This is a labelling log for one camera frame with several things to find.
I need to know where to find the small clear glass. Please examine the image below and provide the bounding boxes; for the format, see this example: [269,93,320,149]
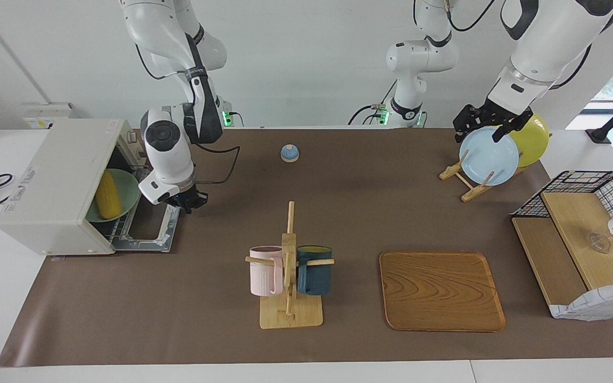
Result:
[589,231,613,253]

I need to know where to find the brown table mat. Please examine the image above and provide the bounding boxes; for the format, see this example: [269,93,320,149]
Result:
[0,127,613,368]

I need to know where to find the pale green plate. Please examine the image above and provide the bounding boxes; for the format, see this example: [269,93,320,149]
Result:
[86,169,140,223]

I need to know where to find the pink mug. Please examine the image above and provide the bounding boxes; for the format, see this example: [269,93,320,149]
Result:
[249,246,284,297]

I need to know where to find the wooden two-tier shelf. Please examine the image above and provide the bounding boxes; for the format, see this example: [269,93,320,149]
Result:
[511,191,613,320]

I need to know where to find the yellow corn cob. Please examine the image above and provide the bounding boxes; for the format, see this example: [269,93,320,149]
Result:
[96,170,124,220]

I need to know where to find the white checkered cloth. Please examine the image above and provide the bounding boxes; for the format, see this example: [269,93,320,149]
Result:
[549,280,613,321]

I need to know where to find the black base cable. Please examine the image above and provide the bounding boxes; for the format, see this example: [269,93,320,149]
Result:
[349,104,390,127]

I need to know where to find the black wire basket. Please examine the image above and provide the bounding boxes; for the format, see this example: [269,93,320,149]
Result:
[514,171,613,267]

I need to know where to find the white toaster oven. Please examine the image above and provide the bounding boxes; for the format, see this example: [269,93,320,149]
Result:
[0,118,182,256]

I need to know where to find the light blue plate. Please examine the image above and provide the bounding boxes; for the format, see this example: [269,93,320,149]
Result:
[459,128,520,186]

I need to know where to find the wooden mug tree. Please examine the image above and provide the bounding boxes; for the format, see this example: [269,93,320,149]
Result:
[245,201,335,329]

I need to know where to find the yellow plate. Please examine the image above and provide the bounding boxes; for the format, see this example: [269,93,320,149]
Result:
[510,113,550,168]

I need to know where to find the white power strip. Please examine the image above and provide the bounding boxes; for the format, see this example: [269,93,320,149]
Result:
[23,103,76,130]

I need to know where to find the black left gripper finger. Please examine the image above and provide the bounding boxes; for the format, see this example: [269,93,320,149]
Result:
[493,109,535,143]
[453,104,484,143]

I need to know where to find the wooden serving tray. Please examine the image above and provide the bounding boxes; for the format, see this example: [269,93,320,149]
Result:
[379,251,506,332]

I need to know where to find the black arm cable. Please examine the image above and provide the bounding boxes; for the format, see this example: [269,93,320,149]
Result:
[194,141,241,186]
[413,0,595,91]

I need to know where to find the wooden plate rack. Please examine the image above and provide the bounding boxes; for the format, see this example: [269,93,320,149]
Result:
[440,133,552,203]

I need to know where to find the dark blue mug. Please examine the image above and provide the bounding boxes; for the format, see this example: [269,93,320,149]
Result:
[297,245,333,296]

